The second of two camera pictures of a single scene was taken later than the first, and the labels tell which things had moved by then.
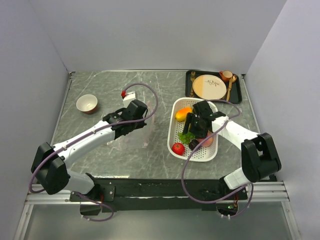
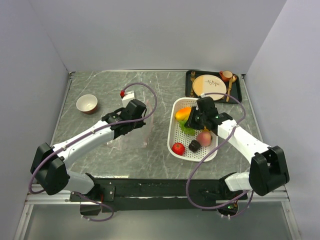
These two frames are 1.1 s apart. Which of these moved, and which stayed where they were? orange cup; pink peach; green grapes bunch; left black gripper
Moved: green grapes bunch
Stayed: orange cup; left black gripper; pink peach
